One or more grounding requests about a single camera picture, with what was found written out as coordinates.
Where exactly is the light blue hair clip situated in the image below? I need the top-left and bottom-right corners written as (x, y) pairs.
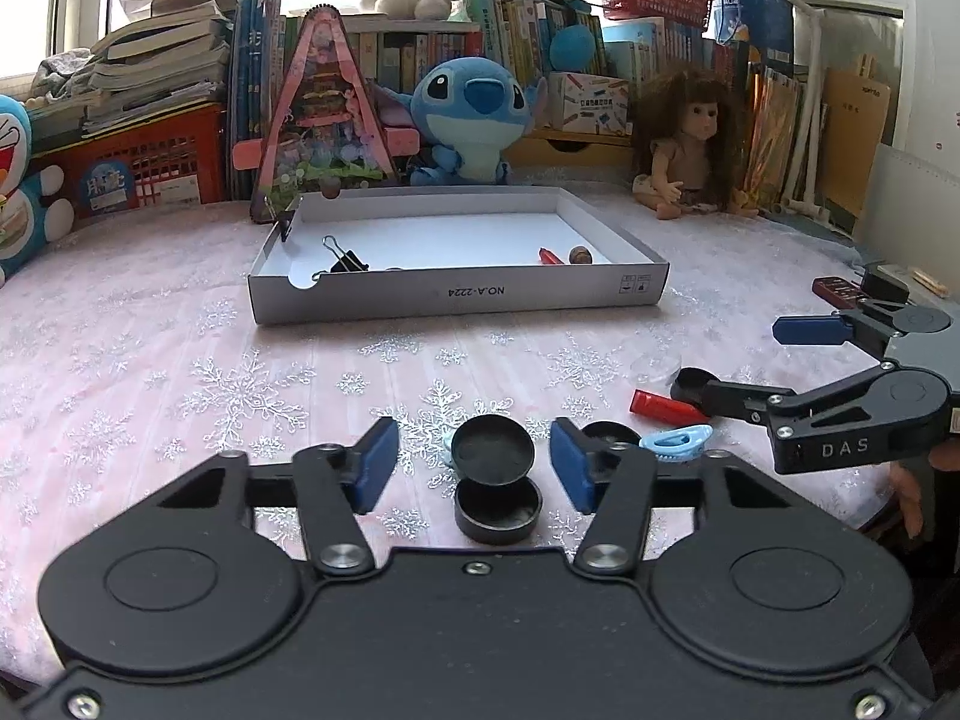
top-left (640, 424), bottom-right (713, 463)

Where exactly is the red crayon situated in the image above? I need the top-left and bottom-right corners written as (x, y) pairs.
top-left (630, 388), bottom-right (709, 427)
top-left (539, 247), bottom-right (565, 265)

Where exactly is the large black binder clip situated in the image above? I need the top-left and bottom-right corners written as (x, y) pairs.
top-left (313, 234), bottom-right (370, 283)

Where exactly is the person right hand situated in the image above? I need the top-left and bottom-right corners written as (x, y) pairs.
top-left (889, 463), bottom-right (924, 539)

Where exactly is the white cardboard box tray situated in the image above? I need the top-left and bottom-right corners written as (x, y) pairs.
top-left (247, 185), bottom-right (669, 327)

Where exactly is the brown haired doll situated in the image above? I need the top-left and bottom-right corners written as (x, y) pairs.
top-left (631, 68), bottom-right (743, 221)

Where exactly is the small black binder clip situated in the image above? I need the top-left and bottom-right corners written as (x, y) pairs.
top-left (277, 210), bottom-right (296, 241)

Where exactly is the wooden drawer shelf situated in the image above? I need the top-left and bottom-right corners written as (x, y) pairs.
top-left (505, 128), bottom-right (633, 169)

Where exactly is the white patterned cardboard box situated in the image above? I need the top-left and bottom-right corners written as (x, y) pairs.
top-left (548, 71), bottom-right (631, 137)

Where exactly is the pink triangular dollhouse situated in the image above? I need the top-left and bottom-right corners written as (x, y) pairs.
top-left (228, 0), bottom-right (421, 224)

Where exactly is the red plastic crate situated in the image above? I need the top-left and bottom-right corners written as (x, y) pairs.
top-left (31, 103), bottom-right (226, 223)

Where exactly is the Stitch plush toy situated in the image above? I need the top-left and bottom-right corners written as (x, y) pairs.
top-left (379, 57), bottom-right (548, 185)

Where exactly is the Doraemon plush toy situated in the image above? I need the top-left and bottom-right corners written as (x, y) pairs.
top-left (0, 96), bottom-right (75, 283)

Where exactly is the row of books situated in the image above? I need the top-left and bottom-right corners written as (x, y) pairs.
top-left (227, 0), bottom-right (752, 197)

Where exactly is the stack of books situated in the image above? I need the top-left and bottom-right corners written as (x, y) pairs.
top-left (82, 0), bottom-right (236, 137)

